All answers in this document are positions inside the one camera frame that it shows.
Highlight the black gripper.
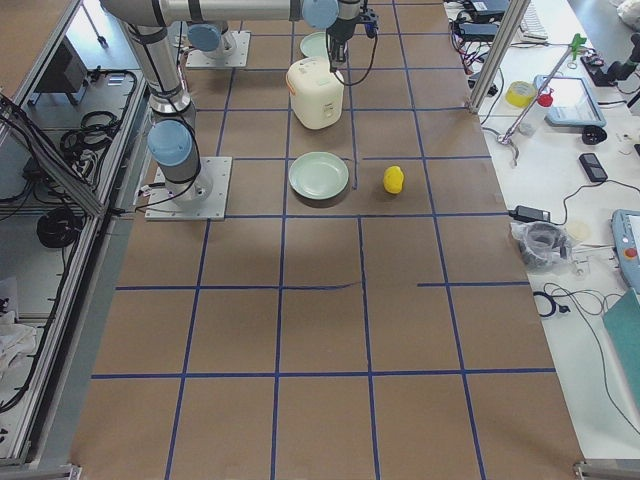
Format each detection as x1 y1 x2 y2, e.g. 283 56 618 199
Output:
326 13 360 73

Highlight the green plate near arm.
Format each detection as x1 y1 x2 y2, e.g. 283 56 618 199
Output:
288 152 349 200
299 31 328 59

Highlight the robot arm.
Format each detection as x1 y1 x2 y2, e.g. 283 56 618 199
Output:
101 1 378 119

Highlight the white rice cooker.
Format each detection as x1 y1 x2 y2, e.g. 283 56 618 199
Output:
285 56 344 130

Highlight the yellow potato toy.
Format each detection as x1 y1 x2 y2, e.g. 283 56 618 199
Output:
382 165 405 195

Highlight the yellow tape roll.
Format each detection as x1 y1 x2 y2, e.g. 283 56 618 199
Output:
505 81 538 109

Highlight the blue teach pendant tablet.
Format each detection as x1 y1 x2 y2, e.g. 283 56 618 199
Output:
525 76 606 127

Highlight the black power adapter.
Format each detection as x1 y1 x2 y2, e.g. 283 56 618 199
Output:
508 205 551 223

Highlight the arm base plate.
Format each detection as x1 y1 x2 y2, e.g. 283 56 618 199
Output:
144 157 232 221
186 25 251 69

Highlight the aluminium frame post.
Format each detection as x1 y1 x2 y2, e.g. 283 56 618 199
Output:
466 0 530 113

